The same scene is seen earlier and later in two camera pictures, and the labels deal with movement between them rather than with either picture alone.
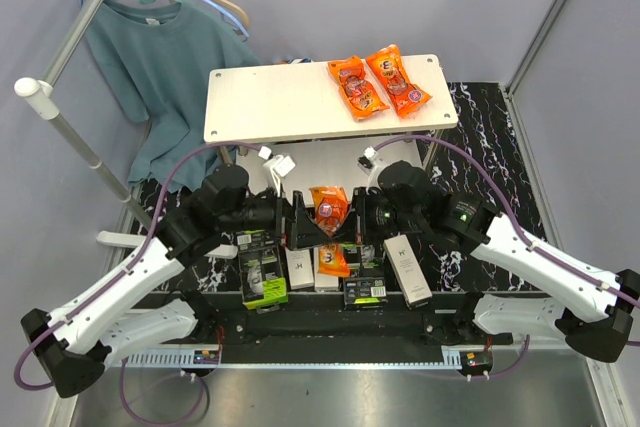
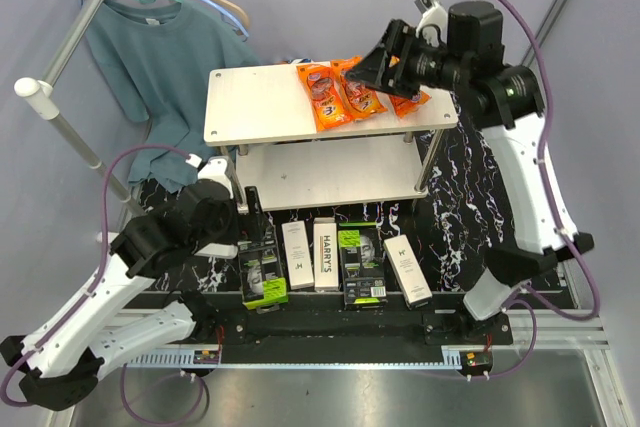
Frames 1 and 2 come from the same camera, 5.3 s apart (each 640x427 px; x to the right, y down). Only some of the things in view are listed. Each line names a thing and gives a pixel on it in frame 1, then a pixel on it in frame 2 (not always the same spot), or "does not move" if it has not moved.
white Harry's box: (299, 268) does not move
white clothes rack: (41, 94) does not move
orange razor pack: (329, 205) -> (329, 108)
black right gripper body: (381, 218) -> (435, 67)
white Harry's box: (407, 269) does not move
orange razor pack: (358, 93) does not move
